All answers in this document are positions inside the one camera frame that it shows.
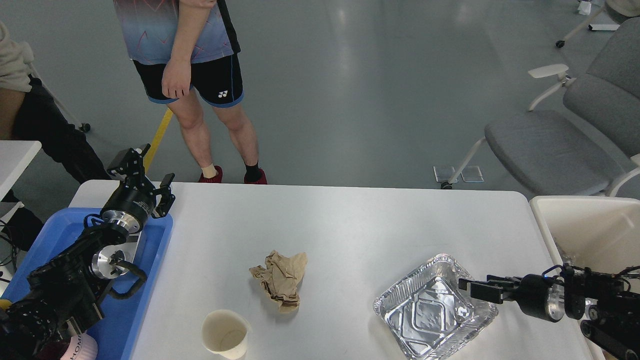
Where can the grey office chair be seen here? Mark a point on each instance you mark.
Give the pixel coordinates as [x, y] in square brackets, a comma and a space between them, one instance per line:
[578, 137]

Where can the blue plastic bin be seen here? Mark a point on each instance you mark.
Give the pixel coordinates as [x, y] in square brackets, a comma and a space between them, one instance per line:
[116, 334]

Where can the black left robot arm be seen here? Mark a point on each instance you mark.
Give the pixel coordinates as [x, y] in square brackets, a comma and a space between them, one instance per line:
[66, 293]

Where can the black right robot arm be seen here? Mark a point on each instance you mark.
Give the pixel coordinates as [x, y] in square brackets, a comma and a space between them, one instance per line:
[608, 310]

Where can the standing person in shorts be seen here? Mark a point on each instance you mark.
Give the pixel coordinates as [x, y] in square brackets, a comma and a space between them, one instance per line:
[186, 51]

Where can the seated person at left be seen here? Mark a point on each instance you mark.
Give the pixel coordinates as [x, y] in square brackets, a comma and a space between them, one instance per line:
[29, 113]

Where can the white side table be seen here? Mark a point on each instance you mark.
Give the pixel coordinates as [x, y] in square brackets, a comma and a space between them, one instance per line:
[15, 156]

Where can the pink plastic mug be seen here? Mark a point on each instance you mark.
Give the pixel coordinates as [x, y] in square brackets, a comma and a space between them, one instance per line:
[78, 347]

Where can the white chair base far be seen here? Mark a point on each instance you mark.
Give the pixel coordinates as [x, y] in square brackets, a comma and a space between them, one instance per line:
[590, 24]

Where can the crumpled brown paper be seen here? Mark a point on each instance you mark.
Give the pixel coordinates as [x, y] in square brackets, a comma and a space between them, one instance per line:
[280, 276]

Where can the cream paper cup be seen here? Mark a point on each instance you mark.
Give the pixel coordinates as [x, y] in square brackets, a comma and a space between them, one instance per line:
[225, 333]

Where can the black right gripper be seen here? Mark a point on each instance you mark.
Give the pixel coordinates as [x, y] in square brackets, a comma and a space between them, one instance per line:
[536, 295]

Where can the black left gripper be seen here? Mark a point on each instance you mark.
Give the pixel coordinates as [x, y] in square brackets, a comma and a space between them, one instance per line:
[136, 199]

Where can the aluminium foil tray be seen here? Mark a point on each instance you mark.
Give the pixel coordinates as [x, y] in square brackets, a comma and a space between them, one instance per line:
[429, 316]

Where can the square stainless steel tray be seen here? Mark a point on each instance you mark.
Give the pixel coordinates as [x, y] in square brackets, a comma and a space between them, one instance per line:
[134, 246]

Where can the cream waste bin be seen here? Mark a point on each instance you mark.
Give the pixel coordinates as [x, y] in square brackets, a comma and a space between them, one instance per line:
[599, 232]

